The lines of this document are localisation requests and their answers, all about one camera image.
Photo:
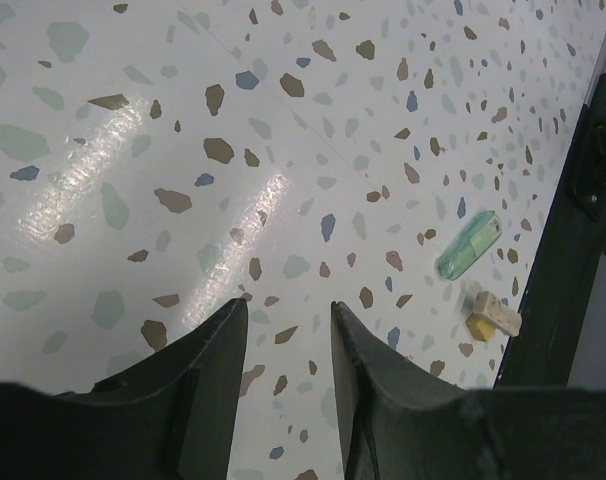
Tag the green transparent case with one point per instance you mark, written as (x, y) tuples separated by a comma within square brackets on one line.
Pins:
[(470, 245)]

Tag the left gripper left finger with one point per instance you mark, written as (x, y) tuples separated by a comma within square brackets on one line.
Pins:
[(169, 416)]

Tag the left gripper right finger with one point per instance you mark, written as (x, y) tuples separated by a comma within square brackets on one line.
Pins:
[(397, 421)]

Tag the beige eraser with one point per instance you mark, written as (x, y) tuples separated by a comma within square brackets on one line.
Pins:
[(490, 309)]

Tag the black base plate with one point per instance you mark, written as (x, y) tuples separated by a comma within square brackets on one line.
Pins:
[(557, 293)]

